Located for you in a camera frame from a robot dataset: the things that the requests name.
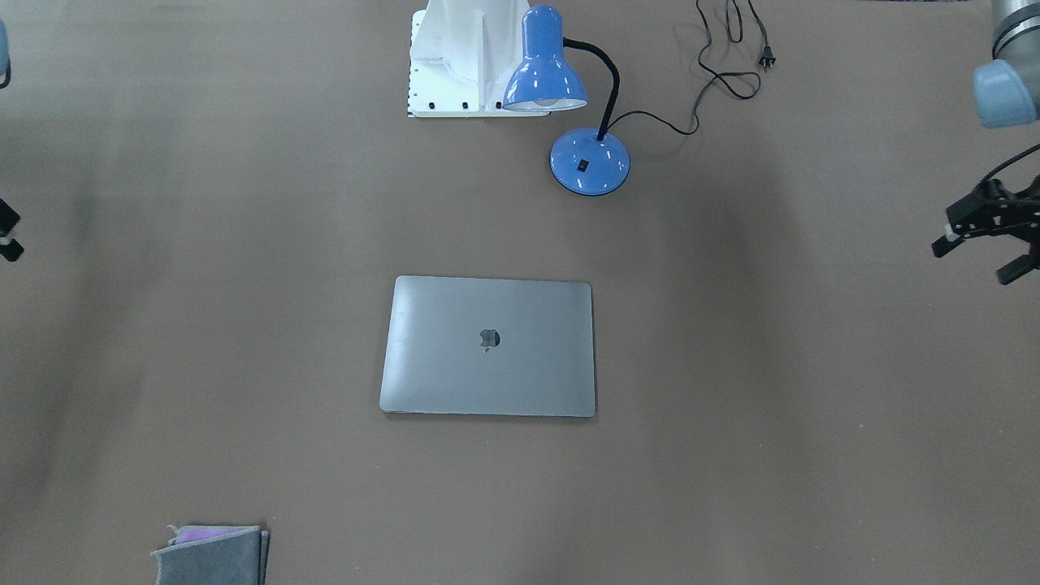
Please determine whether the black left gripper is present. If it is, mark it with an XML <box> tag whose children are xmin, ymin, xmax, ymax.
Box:
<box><xmin>931</xmin><ymin>179</ymin><xmax>1039</xmax><ymax>285</ymax></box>

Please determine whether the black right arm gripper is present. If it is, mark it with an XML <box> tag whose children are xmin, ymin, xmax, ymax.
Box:
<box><xmin>0</xmin><ymin>199</ymin><xmax>24</xmax><ymax>262</ymax></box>

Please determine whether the grey laptop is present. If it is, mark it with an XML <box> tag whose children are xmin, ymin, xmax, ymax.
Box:
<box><xmin>379</xmin><ymin>276</ymin><xmax>597</xmax><ymax>418</ymax></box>

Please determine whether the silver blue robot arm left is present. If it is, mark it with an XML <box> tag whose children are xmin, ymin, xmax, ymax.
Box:
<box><xmin>931</xmin><ymin>1</ymin><xmax>1039</xmax><ymax>283</ymax></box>

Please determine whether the grey folded cloth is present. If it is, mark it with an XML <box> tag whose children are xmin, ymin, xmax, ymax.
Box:
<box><xmin>151</xmin><ymin>525</ymin><xmax>270</xmax><ymax>584</ymax></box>

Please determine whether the blue desk lamp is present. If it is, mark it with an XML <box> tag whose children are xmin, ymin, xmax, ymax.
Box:
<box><xmin>501</xmin><ymin>4</ymin><xmax>631</xmax><ymax>197</ymax></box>

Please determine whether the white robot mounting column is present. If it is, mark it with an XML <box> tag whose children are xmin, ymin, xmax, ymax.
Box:
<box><xmin>406</xmin><ymin>1</ymin><xmax>542</xmax><ymax>119</ymax></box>

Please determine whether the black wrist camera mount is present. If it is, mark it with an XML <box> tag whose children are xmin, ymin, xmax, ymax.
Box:
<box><xmin>978</xmin><ymin>144</ymin><xmax>1039</xmax><ymax>210</ymax></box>

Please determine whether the black lamp power cable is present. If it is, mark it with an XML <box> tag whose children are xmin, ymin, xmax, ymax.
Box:
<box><xmin>605</xmin><ymin>0</ymin><xmax>777</xmax><ymax>137</ymax></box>

